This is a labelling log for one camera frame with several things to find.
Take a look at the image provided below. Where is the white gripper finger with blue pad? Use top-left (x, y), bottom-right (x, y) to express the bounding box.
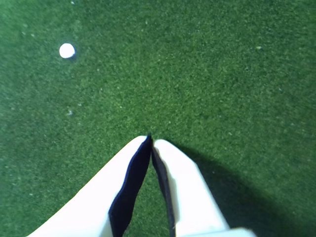
top-left (27, 134), bottom-right (153, 237)

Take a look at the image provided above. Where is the white gripper finger with dark pad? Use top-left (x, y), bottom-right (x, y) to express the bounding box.
top-left (151, 139), bottom-right (257, 237)

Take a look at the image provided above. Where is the long green putting mat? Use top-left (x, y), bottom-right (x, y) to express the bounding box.
top-left (0, 0), bottom-right (316, 237)

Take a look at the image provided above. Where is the small white dot marker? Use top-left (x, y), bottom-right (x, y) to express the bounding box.
top-left (59, 43), bottom-right (76, 59)

